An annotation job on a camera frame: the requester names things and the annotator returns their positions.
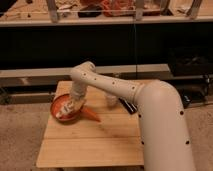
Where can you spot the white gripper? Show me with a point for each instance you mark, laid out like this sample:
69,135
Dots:
69,108

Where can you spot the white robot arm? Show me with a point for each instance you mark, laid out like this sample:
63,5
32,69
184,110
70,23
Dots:
162,122

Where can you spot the orange ceramic bowl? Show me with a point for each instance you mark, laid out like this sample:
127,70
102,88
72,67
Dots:
54,107

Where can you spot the orange carrot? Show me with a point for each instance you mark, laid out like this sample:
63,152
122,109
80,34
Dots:
89,114

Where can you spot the black rectangular remote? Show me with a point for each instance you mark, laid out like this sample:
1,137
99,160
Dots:
128,106

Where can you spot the wooden table board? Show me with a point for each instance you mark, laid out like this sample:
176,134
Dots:
114,140

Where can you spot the red cloth on shelf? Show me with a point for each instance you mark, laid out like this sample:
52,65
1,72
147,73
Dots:
114,8

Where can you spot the grey shelf rail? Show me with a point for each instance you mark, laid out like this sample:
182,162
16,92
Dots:
50,76

